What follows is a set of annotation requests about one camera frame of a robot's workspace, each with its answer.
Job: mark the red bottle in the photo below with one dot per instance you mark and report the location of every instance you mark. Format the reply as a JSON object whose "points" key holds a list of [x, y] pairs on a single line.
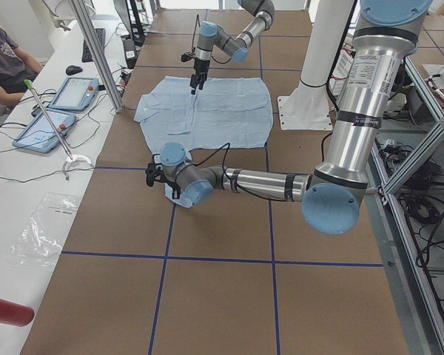
{"points": [[15, 314]]}

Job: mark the black computer mouse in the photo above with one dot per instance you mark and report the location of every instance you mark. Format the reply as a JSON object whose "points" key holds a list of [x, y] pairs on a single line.
{"points": [[73, 69]]}

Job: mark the clear plastic bag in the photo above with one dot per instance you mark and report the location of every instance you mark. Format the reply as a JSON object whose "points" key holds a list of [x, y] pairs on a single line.
{"points": [[42, 239]]}

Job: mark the seated person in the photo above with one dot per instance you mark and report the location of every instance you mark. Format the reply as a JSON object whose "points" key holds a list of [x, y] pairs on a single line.
{"points": [[16, 66]]}

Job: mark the far blue teach pendant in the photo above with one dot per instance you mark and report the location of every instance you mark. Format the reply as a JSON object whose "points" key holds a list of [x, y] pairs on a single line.
{"points": [[75, 94]]}

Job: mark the reacher grabber stick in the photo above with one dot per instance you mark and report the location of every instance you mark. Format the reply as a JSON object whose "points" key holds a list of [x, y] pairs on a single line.
{"points": [[71, 158]]}

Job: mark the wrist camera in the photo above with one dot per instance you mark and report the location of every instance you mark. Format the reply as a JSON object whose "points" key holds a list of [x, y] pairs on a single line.
{"points": [[153, 174], [188, 56]]}

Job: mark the near blue teach pendant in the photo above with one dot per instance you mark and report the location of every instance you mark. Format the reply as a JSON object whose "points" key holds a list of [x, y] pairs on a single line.
{"points": [[38, 135]]}

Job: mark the blue teach pendant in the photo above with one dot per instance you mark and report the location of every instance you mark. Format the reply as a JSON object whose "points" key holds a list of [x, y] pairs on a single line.
{"points": [[38, 135], [75, 94]]}

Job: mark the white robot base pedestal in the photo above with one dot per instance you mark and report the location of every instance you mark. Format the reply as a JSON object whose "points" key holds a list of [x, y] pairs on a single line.
{"points": [[307, 108]]}

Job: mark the light blue striped shirt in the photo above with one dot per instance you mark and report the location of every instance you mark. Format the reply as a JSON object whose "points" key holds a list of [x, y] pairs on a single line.
{"points": [[227, 112]]}

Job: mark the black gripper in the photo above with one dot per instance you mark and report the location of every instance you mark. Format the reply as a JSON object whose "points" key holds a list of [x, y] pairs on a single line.
{"points": [[200, 66], [173, 186]]}

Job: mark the aluminium frame post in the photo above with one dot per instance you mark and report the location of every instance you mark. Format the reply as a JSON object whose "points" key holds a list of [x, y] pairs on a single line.
{"points": [[97, 51]]}

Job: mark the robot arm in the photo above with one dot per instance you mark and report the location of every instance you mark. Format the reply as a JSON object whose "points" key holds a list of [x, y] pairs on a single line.
{"points": [[213, 35], [330, 197]]}

